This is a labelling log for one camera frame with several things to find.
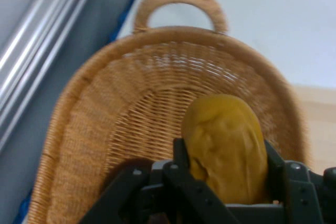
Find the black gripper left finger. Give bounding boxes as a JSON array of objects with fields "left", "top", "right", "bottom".
[{"left": 81, "top": 137, "right": 237, "bottom": 224}]

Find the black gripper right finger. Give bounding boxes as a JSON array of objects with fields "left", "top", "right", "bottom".
[{"left": 264, "top": 140, "right": 336, "bottom": 224}]

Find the yellow potato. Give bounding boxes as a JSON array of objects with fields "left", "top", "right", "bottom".
[{"left": 182, "top": 93, "right": 269, "bottom": 205}]

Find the light wooden cutting board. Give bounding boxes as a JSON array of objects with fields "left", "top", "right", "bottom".
[{"left": 291, "top": 84, "right": 336, "bottom": 169}]

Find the woven wicker basket with handle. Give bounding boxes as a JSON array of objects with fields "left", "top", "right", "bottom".
[{"left": 27, "top": 0, "right": 310, "bottom": 224}]

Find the aluminium frame side rail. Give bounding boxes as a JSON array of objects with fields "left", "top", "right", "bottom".
[{"left": 0, "top": 0, "right": 103, "bottom": 151}]

